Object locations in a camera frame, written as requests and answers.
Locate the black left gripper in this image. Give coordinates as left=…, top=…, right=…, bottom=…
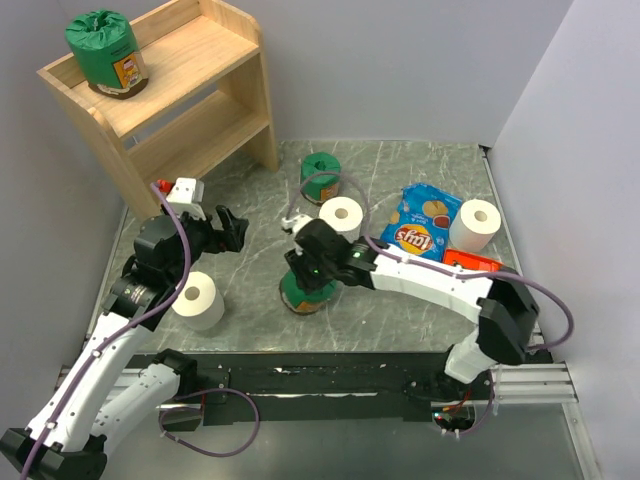
left=162, top=200, right=247, bottom=283

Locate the green roll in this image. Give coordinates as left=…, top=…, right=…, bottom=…
left=279, top=271, right=337, bottom=315
left=65, top=10, right=149, bottom=100
left=300, top=152, right=341, bottom=205

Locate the white roll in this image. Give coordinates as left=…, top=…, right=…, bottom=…
left=449, top=199, right=502, bottom=253
left=171, top=271, right=225, bottom=331
left=318, top=196, right=364, bottom=241

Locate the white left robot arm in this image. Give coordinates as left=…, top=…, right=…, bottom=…
left=1, top=206, right=249, bottom=479

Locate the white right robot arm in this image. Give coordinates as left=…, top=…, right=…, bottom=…
left=281, top=214, right=539, bottom=399

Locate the wooden two-tier shelf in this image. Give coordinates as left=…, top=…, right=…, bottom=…
left=38, top=1, right=279, bottom=220

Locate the blue Lays chips bag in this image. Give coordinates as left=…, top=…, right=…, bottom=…
left=380, top=183, right=462, bottom=262

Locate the orange tool package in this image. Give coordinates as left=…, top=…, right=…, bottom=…
left=443, top=249, right=503, bottom=272

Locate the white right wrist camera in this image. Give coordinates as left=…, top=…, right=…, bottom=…
left=281, top=214, right=313, bottom=235

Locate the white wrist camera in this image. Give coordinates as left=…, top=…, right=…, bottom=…
left=166, top=177, right=206, bottom=220
left=281, top=214, right=313, bottom=235

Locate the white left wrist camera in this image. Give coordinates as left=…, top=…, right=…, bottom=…
left=166, top=177, right=206, bottom=220

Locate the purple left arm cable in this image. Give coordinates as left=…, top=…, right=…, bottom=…
left=19, top=180, right=194, bottom=476

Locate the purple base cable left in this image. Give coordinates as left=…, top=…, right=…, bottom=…
left=158, top=389, right=260, bottom=459

